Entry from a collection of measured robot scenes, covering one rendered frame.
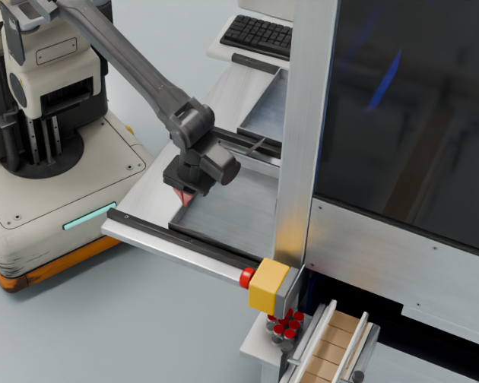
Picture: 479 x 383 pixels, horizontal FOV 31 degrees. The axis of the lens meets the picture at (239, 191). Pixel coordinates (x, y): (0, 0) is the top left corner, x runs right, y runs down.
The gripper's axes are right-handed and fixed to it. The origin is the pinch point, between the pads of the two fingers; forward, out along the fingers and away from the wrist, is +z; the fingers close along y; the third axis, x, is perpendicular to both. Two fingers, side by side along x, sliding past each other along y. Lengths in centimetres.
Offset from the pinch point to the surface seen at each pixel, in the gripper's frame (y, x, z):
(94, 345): -27, 11, 97
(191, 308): -7, 37, 94
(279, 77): -1, 53, 4
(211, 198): 2.9, 7.4, 4.3
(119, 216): -11.5, -8.0, 4.5
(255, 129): 1.6, 32.8, 4.2
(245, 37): -19, 73, 12
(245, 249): 15.8, -2.6, 2.8
